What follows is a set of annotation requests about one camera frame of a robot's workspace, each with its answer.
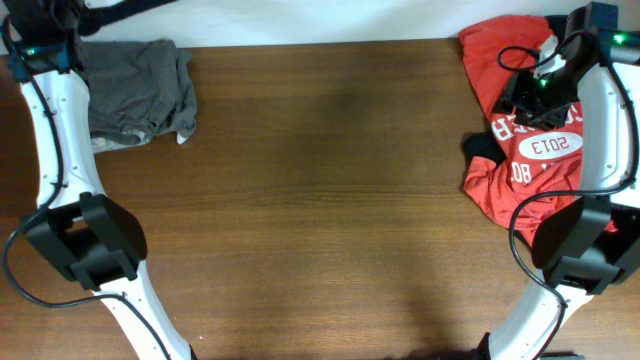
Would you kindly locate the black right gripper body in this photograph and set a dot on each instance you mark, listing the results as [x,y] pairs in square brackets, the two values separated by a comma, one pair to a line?
[543,102]

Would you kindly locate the red soccer t-shirt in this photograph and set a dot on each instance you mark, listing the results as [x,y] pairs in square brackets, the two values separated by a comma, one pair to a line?
[521,191]

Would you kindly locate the grey folded garment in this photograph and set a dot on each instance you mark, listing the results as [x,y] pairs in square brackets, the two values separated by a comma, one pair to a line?
[138,91]

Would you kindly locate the black garment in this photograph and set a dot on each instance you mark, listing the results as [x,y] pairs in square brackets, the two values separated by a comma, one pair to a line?
[481,44]

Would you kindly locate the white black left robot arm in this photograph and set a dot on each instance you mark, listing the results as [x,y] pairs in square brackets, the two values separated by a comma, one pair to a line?
[83,234]

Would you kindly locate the navy blue shorts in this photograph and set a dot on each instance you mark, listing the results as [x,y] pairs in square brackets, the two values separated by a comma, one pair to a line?
[93,19]

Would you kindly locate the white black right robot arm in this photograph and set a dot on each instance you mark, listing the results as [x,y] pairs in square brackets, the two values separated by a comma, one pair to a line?
[594,242]

